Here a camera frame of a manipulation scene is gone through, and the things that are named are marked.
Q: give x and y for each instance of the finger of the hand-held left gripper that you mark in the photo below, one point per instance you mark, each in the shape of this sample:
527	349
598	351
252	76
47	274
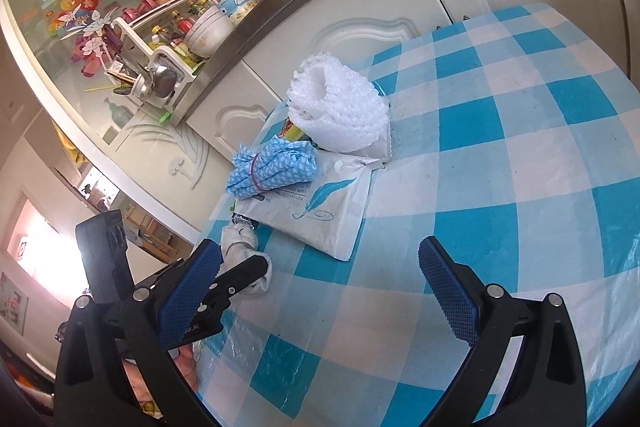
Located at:
167	274
242	278

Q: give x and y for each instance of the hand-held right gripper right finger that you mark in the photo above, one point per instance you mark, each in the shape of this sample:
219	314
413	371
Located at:
450	292

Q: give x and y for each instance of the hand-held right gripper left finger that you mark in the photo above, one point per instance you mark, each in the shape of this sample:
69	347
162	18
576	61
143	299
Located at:
190	294

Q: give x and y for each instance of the white tissue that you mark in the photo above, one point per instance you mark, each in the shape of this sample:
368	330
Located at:
237	247

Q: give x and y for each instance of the white feather print mailer bag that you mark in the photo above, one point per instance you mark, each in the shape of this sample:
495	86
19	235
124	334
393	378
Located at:
325	217

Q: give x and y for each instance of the blue patterned cloth bundle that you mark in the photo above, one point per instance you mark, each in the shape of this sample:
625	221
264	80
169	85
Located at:
280	167

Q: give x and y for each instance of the green packet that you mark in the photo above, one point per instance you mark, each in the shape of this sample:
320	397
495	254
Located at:
292	132

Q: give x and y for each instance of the blue white checked tablecloth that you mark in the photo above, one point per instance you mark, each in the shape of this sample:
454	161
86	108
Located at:
500	132

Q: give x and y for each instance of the steel ladle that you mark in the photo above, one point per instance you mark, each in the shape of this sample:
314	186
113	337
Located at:
162	79

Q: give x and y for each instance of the white bubble wrap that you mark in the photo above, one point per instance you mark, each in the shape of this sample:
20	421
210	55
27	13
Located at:
345	107

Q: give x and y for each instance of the glass door with flower stickers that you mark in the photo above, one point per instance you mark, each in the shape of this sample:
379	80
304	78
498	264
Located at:
60	57

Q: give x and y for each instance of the white dish rack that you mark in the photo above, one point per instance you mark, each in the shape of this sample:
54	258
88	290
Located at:
131	38

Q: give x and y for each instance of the stacked white bowls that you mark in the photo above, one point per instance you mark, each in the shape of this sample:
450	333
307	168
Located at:
207	34

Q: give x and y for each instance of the blue cartoon cup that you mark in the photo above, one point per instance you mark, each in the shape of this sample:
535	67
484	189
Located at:
235	4

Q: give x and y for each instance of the wall picture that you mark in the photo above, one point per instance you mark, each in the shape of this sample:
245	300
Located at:
12	302

